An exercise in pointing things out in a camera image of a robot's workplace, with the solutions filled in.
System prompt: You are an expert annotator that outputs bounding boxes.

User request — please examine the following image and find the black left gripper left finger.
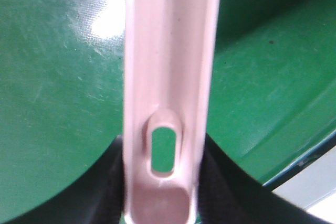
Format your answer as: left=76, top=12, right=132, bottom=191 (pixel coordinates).
left=9, top=135, right=124, bottom=223

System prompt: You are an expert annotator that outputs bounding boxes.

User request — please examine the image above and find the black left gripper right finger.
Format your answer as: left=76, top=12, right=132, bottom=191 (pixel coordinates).
left=197, top=135, right=326, bottom=224

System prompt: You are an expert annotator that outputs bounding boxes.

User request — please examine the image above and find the white outer conveyor rim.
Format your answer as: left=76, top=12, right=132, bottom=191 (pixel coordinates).
left=264, top=134, right=335, bottom=223

